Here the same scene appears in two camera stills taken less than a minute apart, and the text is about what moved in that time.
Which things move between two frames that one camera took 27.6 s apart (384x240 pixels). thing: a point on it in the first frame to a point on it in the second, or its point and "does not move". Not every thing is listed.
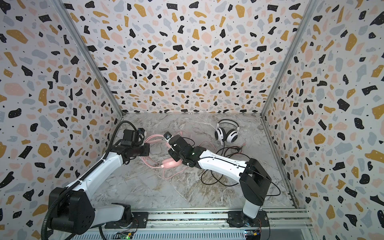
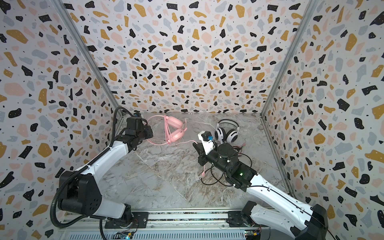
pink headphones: [167, 163] to [174, 128]
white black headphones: [221, 135] does not move
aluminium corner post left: [88, 54] does not move
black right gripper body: [174, 147] to [202, 154]
